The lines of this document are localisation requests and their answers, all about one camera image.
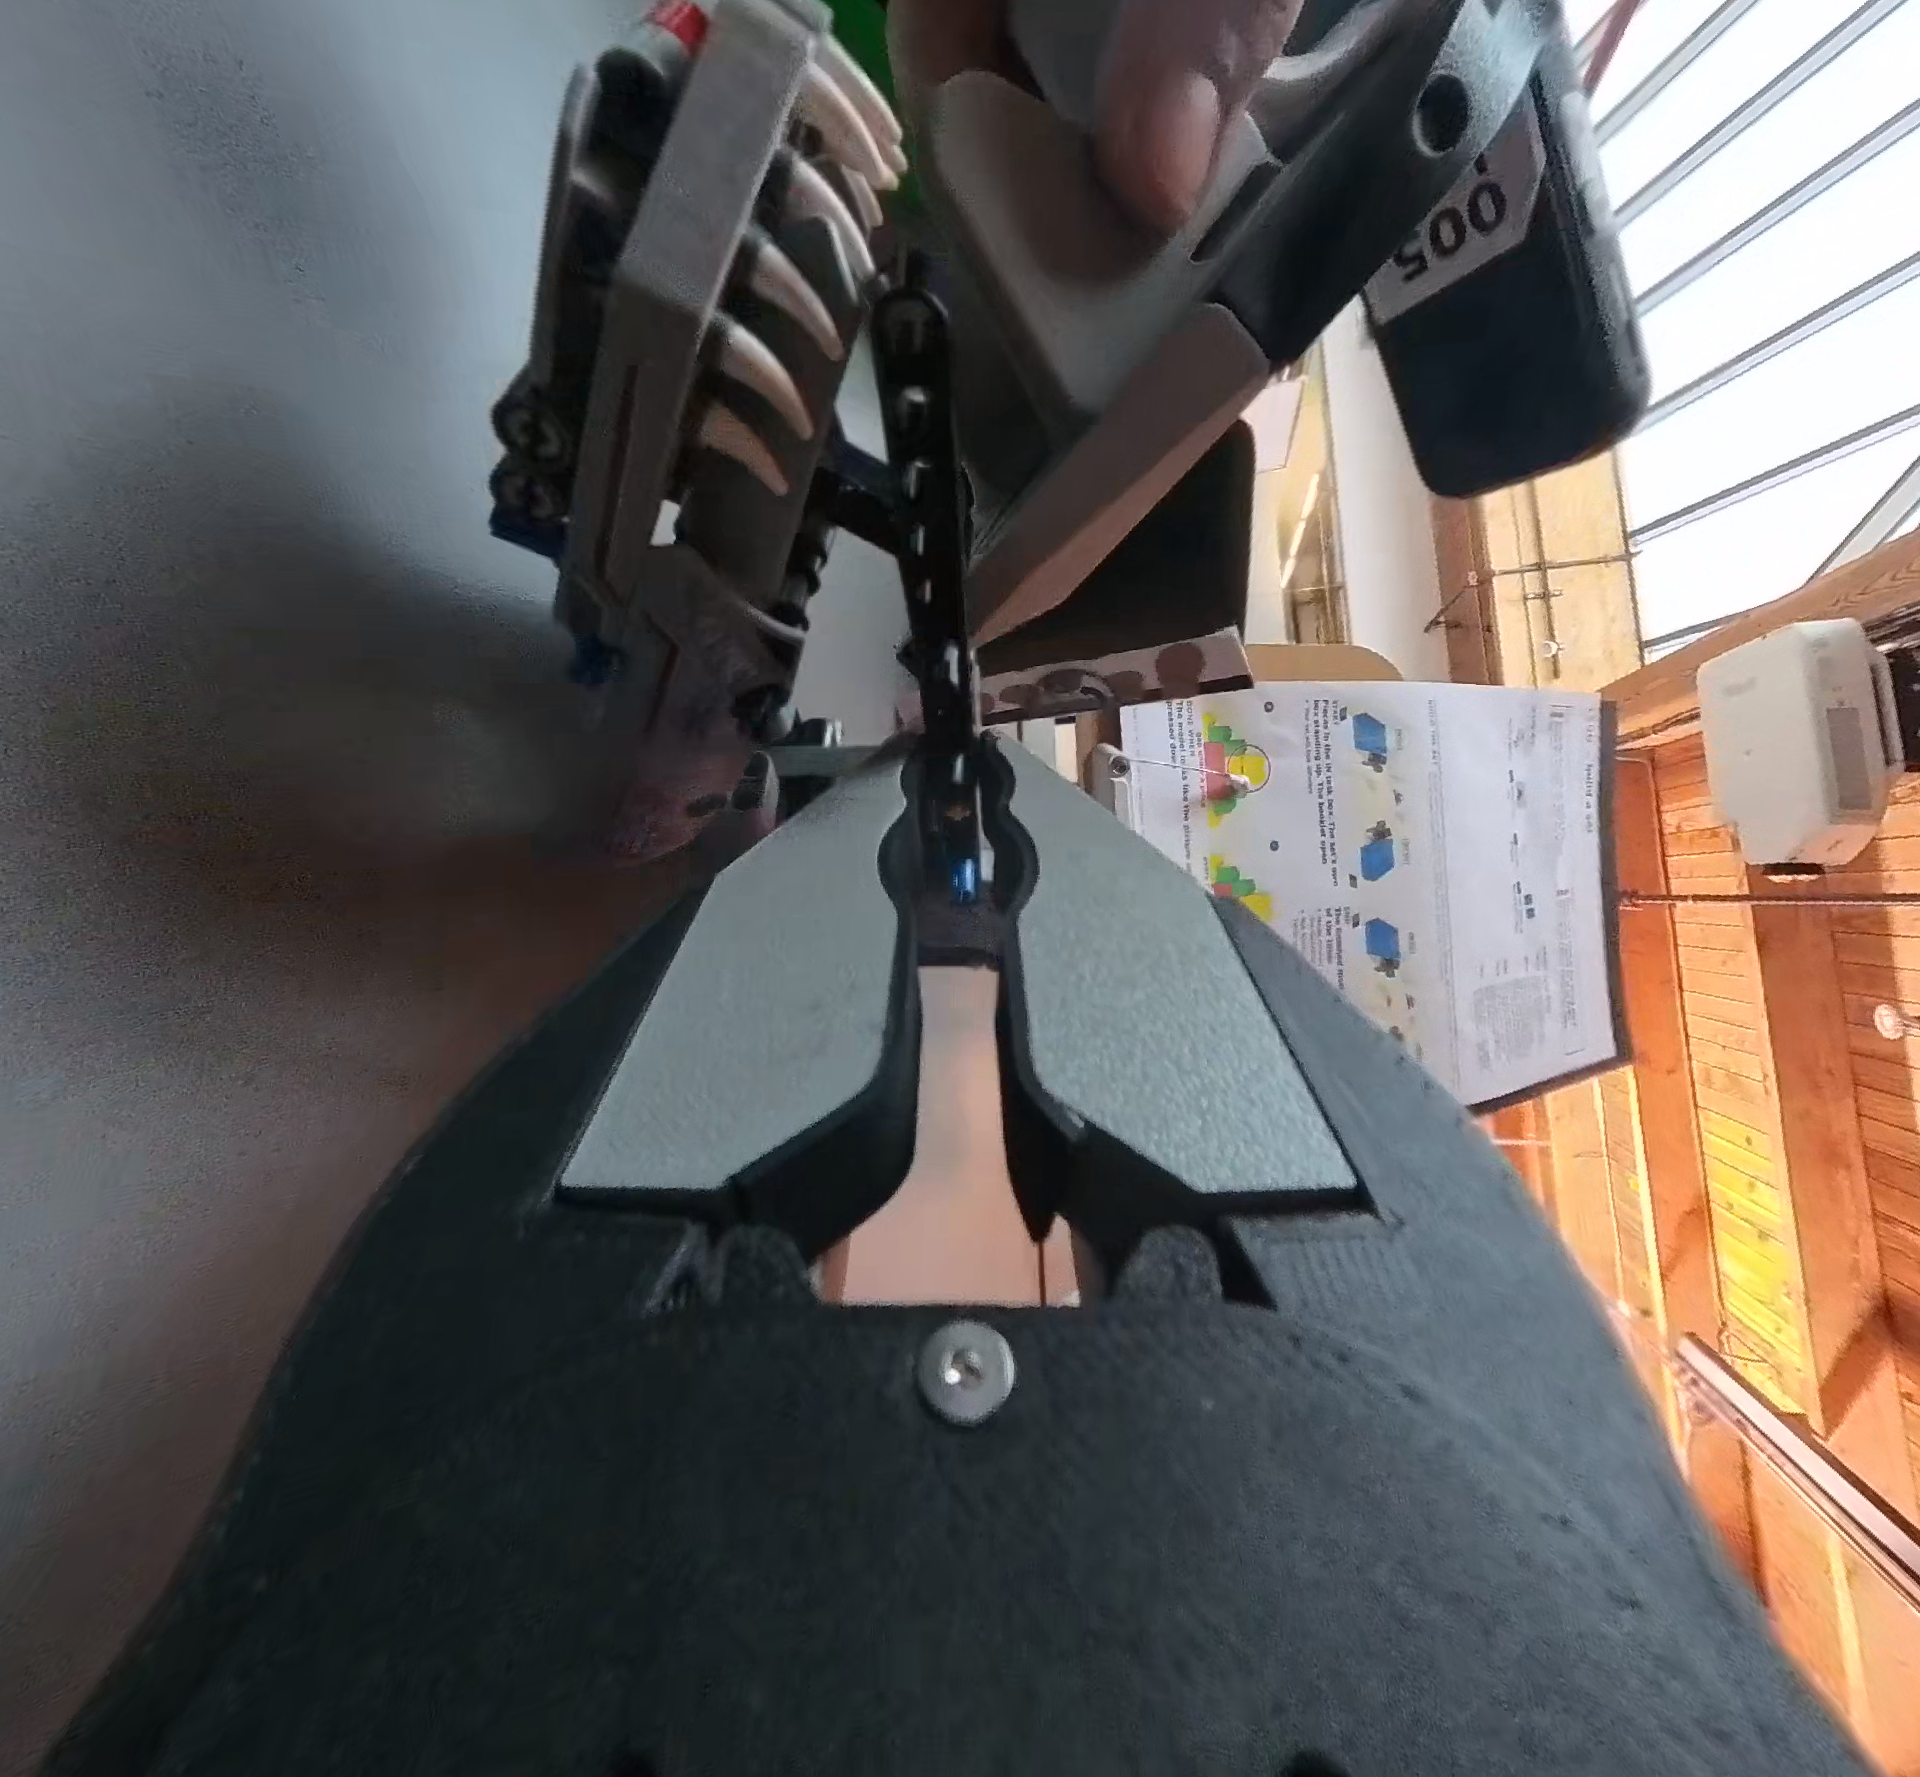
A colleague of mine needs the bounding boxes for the printed instruction sheet stand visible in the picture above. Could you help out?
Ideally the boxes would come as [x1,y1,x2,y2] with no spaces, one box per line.
[1087,673,1634,1121]

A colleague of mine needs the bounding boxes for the white wall-mounted box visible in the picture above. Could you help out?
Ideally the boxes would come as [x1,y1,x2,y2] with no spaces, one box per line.
[1694,616,1910,882]

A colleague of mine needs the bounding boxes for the skylight window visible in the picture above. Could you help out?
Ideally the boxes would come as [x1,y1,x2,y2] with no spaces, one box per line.
[1559,0,1920,654]

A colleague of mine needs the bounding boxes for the open cardboard box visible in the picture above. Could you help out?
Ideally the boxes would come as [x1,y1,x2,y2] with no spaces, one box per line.
[974,425,1258,716]

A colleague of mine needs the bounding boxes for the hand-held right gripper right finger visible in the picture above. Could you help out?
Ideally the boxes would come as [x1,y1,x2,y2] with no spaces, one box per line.
[983,736,1364,1248]

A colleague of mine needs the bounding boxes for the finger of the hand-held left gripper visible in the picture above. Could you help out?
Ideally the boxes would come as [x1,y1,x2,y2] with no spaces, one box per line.
[965,304,1280,654]

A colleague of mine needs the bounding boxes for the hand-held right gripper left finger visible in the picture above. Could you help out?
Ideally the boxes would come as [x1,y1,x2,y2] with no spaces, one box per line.
[559,741,924,1256]

